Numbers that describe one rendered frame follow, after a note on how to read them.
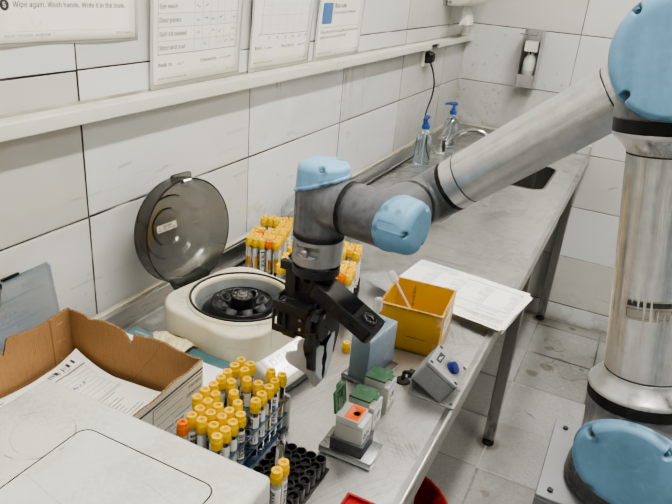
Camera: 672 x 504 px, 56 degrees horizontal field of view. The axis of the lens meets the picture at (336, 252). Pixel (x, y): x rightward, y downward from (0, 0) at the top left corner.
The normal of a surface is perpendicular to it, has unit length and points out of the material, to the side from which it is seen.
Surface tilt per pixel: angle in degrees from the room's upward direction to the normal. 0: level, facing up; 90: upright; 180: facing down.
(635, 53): 80
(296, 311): 90
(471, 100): 90
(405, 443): 0
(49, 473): 0
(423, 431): 0
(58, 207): 90
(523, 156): 103
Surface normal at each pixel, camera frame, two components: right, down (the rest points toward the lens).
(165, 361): -0.41, 0.28
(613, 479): -0.56, 0.38
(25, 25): 0.91, 0.23
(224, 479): 0.08, -0.91
